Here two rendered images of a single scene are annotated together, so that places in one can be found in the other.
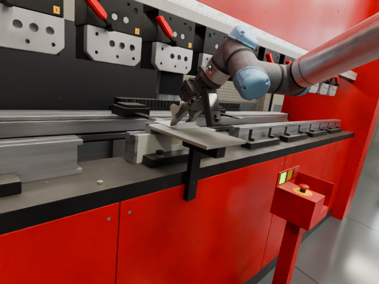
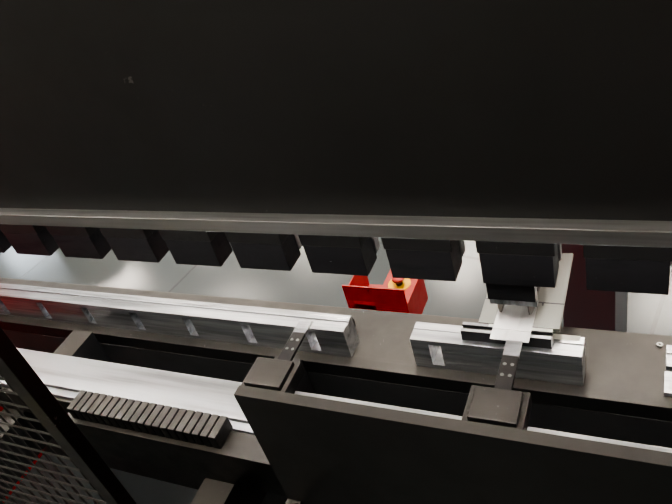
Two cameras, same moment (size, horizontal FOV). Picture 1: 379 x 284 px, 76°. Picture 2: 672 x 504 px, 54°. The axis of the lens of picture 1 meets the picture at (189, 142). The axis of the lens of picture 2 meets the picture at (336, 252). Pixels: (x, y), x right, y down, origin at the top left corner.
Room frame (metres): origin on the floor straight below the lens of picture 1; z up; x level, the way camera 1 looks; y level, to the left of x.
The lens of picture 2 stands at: (1.40, 1.02, 2.10)
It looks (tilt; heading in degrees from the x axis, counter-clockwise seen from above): 36 degrees down; 258
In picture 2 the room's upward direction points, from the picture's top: 18 degrees counter-clockwise
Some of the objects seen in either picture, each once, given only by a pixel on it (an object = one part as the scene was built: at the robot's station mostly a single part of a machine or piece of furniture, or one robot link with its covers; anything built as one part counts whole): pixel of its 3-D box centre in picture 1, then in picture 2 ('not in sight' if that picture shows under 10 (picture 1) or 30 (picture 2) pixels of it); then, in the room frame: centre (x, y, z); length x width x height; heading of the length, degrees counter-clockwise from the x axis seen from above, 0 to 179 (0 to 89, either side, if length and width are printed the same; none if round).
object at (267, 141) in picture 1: (261, 142); not in sight; (1.25, -0.37, 0.89); 0.30 x 0.05 x 0.03; 135
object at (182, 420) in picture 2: (217, 105); (146, 417); (1.69, -0.16, 1.02); 0.44 x 0.06 x 0.04; 135
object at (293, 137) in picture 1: (294, 137); not in sight; (1.53, -0.66, 0.89); 0.30 x 0.05 x 0.03; 135
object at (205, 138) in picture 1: (194, 133); (527, 288); (0.75, -0.01, 1.00); 0.26 x 0.18 x 0.01; 45
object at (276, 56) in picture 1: (262, 68); (262, 231); (1.27, -0.31, 1.26); 0.15 x 0.09 x 0.17; 135
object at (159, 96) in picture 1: (169, 86); (511, 288); (0.86, 0.09, 1.13); 0.10 x 0.02 x 0.10; 135
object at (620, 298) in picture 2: not in sight; (595, 288); (0.22, -0.44, 0.39); 0.18 x 0.18 x 0.78; 36
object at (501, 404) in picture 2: (140, 112); (502, 384); (0.97, 0.21, 1.01); 0.26 x 0.12 x 0.05; 45
